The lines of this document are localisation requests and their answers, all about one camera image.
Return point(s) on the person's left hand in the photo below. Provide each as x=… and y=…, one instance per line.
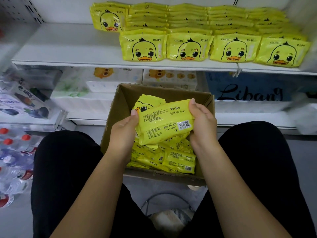
x=123, y=138

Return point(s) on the person's right hand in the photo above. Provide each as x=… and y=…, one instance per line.
x=203, y=129

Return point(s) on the yellow duck packet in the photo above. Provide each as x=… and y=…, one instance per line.
x=163, y=121
x=109, y=21
x=111, y=4
x=148, y=102

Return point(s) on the brown cardboard box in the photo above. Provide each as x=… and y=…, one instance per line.
x=124, y=94

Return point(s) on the white metal shelf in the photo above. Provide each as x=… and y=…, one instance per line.
x=74, y=44

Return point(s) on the person's left forearm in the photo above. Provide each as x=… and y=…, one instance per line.
x=94, y=200

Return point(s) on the person's right forearm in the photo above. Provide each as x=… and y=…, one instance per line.
x=237, y=195

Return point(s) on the white duck tissue pack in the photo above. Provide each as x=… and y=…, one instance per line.
x=171, y=79
x=119, y=76

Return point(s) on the person's black trousers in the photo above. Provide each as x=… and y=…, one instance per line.
x=59, y=171

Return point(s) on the white pegboard shelf unit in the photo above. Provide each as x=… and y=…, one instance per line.
x=20, y=12

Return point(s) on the green white tissue pack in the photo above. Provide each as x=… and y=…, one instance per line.
x=72, y=86

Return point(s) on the blue white roll pack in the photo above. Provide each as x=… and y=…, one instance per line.
x=304, y=116

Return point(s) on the MIQI boxes with fruit print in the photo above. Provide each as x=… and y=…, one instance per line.
x=27, y=99

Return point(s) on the pack of red-capped bottles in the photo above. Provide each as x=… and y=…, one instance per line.
x=15, y=161

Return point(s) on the metal frame stool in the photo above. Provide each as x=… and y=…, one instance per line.
x=168, y=218

